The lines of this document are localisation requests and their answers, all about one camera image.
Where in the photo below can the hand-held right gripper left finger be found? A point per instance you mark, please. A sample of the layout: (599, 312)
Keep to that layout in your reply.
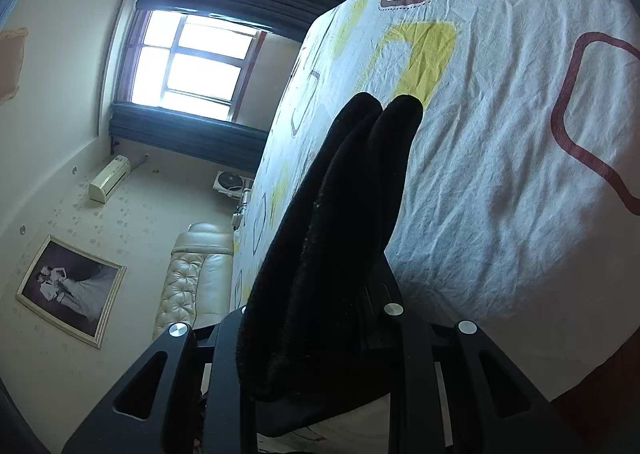
(220, 359)

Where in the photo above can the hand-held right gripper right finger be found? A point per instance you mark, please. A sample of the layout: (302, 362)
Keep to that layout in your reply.
(417, 364)

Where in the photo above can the black pants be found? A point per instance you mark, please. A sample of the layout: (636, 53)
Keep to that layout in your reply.
(325, 234)

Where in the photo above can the cream leather headboard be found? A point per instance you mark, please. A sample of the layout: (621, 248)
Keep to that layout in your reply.
(190, 274)

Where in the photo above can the small white fan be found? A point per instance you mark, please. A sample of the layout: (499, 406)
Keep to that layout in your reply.
(230, 181)

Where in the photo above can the white air conditioner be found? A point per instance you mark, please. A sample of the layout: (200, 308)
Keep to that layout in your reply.
(109, 178)

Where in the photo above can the white patterned bed sheet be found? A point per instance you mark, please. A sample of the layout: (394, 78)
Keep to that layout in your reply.
(500, 158)

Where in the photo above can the window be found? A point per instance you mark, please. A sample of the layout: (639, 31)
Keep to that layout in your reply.
(200, 63)

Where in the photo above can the framed wall photo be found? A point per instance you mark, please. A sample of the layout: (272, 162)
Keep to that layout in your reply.
(70, 289)

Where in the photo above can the beige wall frame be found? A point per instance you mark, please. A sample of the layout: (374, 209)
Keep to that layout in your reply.
(11, 63)

